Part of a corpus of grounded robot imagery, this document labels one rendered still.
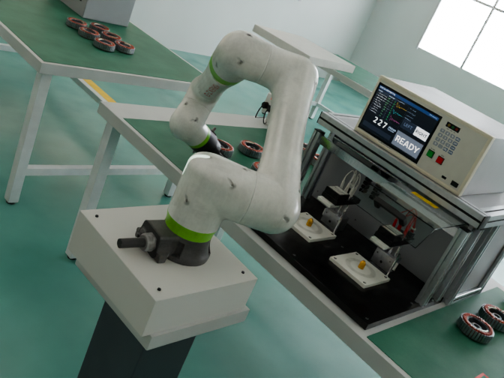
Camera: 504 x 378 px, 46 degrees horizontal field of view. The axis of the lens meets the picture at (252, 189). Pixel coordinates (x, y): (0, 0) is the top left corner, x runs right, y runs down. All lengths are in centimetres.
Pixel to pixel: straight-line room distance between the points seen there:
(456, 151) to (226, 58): 77
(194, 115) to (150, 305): 83
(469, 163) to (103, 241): 110
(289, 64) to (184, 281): 63
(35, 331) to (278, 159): 132
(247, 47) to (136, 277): 65
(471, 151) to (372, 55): 772
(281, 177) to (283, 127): 15
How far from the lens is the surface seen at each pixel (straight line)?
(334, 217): 215
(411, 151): 200
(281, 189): 138
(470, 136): 192
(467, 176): 191
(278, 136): 148
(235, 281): 145
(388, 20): 954
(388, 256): 204
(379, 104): 206
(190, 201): 135
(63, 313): 253
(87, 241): 145
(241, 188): 134
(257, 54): 158
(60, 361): 234
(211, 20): 749
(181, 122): 195
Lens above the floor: 158
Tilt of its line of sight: 22 degrees down
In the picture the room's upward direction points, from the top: 24 degrees clockwise
